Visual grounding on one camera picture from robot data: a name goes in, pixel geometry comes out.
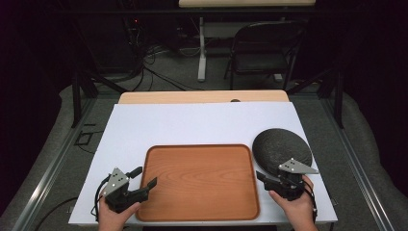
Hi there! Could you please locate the white table leg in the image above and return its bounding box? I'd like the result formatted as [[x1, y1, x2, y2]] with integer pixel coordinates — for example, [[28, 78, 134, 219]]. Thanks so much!
[[196, 16, 208, 83]]

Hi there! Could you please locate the black metal frame stand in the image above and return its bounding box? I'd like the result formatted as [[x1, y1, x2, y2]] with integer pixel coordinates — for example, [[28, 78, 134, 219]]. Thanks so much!
[[70, 68, 129, 129], [287, 67, 344, 130]]

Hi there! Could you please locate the dark grey speckled plate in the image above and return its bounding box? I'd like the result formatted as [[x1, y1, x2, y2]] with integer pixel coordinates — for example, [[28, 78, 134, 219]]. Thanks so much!
[[251, 128, 313, 181]]

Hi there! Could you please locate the black folding chair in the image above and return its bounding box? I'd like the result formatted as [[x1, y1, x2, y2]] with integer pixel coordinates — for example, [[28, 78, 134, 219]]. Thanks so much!
[[223, 20, 308, 91]]

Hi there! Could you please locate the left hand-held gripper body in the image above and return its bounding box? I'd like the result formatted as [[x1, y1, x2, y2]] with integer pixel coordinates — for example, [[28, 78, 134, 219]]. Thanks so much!
[[101, 167, 150, 215]]

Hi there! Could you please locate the white board table cover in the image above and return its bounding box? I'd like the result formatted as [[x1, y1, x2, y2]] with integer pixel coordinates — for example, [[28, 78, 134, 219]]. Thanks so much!
[[68, 101, 339, 226]]

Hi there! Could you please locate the thin black floor cable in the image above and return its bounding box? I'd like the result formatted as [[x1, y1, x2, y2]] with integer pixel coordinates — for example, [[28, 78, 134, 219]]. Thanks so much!
[[34, 196, 79, 231]]

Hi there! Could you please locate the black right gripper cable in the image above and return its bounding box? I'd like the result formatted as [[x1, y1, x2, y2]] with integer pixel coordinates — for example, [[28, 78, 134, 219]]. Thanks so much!
[[301, 177, 319, 224]]

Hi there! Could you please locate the beige background table top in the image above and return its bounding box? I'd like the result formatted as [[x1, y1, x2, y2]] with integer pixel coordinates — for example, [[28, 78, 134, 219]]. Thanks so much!
[[178, 0, 318, 9]]

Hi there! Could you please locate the person's right hand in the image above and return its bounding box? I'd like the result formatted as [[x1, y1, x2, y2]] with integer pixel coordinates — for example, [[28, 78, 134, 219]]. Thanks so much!
[[268, 174, 319, 231]]

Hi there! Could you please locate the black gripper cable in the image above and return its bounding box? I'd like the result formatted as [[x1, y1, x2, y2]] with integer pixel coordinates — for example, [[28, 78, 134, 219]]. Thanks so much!
[[90, 175, 112, 223], [301, 177, 319, 224]]

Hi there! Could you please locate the aluminium floor rail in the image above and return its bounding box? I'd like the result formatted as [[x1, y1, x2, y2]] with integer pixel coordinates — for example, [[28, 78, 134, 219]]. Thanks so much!
[[11, 95, 97, 231], [320, 95, 396, 231]]

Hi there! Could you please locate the bundle of black floor cables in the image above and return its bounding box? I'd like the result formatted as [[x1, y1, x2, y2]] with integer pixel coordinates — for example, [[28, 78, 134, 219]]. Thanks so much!
[[123, 17, 206, 92]]

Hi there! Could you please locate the brown wooden tray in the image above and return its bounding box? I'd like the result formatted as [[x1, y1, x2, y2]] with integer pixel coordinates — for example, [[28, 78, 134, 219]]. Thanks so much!
[[135, 143, 261, 222]]

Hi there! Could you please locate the person's left hand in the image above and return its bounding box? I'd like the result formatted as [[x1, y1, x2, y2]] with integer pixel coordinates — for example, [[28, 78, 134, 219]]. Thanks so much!
[[97, 195, 142, 231]]

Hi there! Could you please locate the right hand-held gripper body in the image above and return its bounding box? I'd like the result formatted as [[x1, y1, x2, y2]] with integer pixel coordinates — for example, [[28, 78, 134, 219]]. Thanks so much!
[[266, 157, 319, 202]]

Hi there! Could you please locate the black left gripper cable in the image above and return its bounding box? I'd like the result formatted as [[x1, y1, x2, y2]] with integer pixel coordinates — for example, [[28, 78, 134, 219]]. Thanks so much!
[[90, 175, 112, 223]]

